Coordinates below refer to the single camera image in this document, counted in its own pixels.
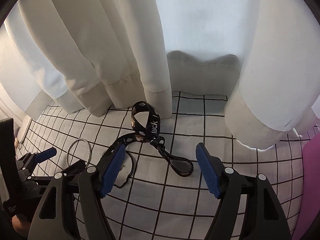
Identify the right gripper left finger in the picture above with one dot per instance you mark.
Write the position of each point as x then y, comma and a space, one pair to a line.
55, 216

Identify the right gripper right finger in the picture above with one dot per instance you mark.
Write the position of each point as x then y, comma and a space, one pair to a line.
264, 217

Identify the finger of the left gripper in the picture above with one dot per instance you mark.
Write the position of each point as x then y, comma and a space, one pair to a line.
45, 155

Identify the large silver bangle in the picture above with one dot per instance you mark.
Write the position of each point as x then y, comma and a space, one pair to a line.
79, 149

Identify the person's left hand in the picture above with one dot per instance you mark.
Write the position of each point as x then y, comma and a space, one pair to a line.
21, 225

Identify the pink plastic bin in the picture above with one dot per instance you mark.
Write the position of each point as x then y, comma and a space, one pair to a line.
307, 226

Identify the white black grid bedsheet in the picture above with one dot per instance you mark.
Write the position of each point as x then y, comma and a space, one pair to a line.
160, 192

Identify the cream thick curtain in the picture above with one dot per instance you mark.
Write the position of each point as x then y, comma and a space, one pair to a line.
120, 55

